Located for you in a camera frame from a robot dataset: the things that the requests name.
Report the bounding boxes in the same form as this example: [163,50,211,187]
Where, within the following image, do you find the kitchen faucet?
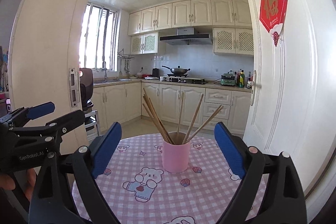
[101,61,108,82]

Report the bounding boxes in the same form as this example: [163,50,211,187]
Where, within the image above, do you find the kitchen window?
[79,3,118,71]

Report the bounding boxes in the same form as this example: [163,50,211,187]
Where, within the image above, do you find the lower kitchen cabinets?
[92,80,251,138]

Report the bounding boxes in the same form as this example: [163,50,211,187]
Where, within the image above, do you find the kitchen cabinets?
[92,80,251,138]
[128,0,253,55]

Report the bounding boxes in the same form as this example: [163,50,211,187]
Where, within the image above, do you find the upper kitchen cabinets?
[128,0,253,55]

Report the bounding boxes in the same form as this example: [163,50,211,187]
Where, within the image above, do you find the person's left hand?
[1,168,37,201]

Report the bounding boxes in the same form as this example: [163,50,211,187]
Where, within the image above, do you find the black air fryer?
[80,68,93,111]

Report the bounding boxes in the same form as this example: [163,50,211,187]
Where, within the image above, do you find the white door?
[243,0,335,223]

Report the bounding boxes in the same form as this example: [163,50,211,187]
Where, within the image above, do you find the chopstick in cup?
[182,93,204,144]
[176,92,184,144]
[185,105,223,143]
[143,101,171,144]
[142,89,175,144]

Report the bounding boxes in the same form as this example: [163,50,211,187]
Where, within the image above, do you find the pink checkered tablecloth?
[71,133,268,224]

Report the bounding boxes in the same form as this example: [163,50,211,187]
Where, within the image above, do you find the pink utensil holder cup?
[162,132,191,173]

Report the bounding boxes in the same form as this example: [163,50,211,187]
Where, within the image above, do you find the dark sauce bottle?
[247,72,252,89]

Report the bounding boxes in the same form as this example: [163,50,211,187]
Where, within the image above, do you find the gas stove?
[165,76,207,85]

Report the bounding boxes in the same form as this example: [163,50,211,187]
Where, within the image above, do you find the black wok on stove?
[162,65,190,76]

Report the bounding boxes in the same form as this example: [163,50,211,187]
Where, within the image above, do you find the green bottle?
[239,70,245,88]

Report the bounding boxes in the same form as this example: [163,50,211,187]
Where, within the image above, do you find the green small appliance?
[220,71,236,86]

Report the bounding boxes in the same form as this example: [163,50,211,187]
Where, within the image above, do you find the range hood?
[159,27,213,46]

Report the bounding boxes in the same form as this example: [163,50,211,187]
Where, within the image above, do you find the red fu door decoration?
[259,0,288,47]

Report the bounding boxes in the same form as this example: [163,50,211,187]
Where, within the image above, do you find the door frame with latch plate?
[7,0,106,151]

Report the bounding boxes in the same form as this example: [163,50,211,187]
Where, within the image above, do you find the door handle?
[247,70,261,106]

